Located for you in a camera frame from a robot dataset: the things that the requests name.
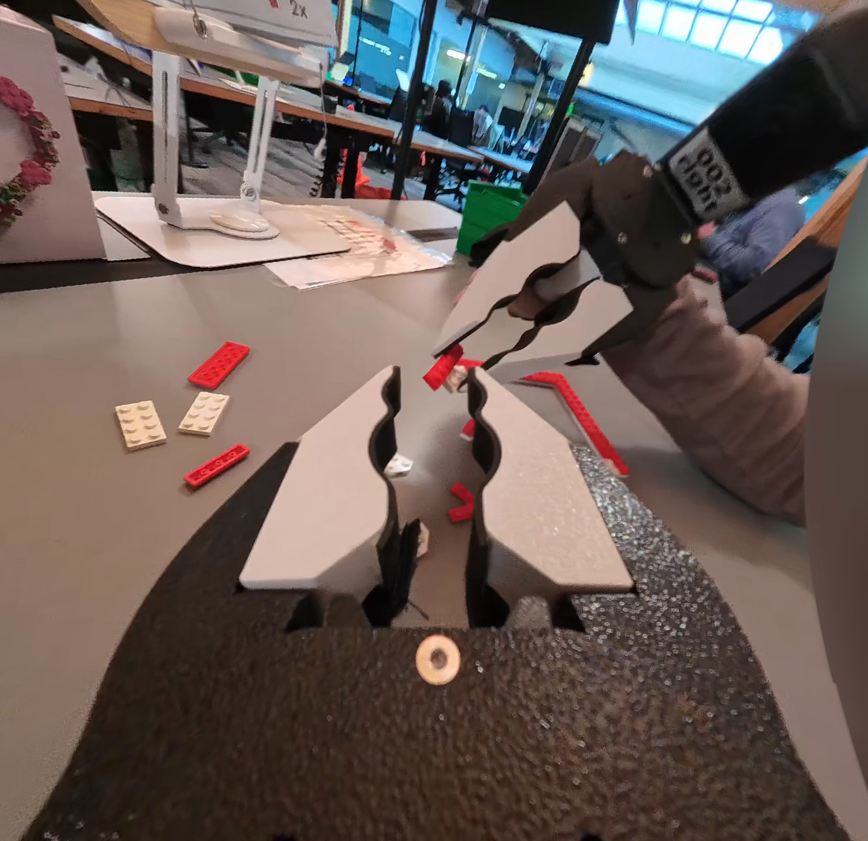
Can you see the long red lego frame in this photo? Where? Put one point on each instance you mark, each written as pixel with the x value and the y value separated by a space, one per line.
pixel 590 427

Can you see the orange traffic cone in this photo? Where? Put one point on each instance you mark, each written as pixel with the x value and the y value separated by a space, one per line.
pixel 371 186

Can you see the person's right forearm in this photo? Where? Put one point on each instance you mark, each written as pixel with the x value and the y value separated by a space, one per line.
pixel 712 393

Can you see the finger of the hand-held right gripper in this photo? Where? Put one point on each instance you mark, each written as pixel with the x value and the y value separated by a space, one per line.
pixel 515 258
pixel 583 332

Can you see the wide red lego plate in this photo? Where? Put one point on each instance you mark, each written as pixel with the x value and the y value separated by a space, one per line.
pixel 218 365

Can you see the yellow and white lego box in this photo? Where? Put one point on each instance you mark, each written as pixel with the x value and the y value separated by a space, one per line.
pixel 68 142

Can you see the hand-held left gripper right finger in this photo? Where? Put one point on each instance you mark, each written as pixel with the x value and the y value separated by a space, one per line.
pixel 556 515

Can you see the red and white lego strip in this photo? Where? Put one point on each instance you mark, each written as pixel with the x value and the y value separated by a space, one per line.
pixel 441 369

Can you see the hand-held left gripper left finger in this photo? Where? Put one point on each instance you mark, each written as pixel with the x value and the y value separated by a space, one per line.
pixel 325 508

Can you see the person's right hand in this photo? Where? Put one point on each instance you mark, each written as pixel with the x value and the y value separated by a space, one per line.
pixel 530 306

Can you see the lego instruction booklet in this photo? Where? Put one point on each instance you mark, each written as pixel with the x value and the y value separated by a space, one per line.
pixel 224 0

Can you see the red angled lego piece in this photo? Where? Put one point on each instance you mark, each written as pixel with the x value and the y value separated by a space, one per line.
pixel 461 512

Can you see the long wooden desk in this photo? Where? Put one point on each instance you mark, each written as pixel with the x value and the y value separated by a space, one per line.
pixel 352 119

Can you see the clear bag with papers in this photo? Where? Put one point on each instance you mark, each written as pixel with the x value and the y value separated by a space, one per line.
pixel 366 258

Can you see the black overhead frame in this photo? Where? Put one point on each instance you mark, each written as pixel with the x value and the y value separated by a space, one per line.
pixel 556 7

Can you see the small red lego plate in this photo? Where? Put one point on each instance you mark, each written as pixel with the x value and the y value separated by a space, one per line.
pixel 215 466

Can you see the green storage bin stack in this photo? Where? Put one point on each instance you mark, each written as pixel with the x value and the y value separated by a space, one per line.
pixel 488 217

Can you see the wooden chair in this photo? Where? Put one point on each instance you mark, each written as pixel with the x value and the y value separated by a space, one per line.
pixel 780 291

